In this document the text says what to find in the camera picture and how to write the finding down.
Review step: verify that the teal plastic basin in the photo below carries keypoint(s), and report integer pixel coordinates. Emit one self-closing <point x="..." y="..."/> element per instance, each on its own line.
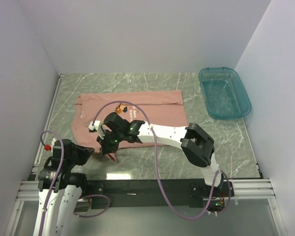
<point x="224" y="93"/>

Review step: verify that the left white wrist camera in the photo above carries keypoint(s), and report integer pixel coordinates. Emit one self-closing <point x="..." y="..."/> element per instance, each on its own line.
<point x="55" y="143"/>

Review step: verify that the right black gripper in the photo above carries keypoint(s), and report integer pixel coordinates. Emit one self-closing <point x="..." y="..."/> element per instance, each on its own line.
<point x="107" y="148"/>

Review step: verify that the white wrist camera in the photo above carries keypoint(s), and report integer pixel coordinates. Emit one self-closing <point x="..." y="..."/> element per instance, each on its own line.
<point x="96" y="126"/>
<point x="55" y="143"/>

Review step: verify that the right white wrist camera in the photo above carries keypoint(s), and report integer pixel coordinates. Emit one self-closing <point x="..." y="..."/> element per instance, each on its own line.
<point x="96" y="126"/>

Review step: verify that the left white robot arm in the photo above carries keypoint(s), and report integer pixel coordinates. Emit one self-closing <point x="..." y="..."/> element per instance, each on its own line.
<point x="59" y="188"/>

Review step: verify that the black base beam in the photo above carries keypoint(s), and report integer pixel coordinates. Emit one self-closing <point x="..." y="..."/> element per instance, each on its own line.
<point x="146" y="193"/>

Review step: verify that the pink printed t shirt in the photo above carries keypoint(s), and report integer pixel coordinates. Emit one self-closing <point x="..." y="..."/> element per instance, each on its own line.
<point x="162" y="108"/>

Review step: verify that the aluminium frame rail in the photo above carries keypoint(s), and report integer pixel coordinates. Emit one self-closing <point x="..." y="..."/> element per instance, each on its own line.
<point x="243" y="189"/>

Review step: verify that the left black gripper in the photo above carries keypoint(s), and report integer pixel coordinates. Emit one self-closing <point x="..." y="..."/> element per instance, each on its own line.
<point x="85" y="152"/>

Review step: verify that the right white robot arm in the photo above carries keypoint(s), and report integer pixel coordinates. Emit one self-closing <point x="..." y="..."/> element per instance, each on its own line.
<point x="197" y="145"/>

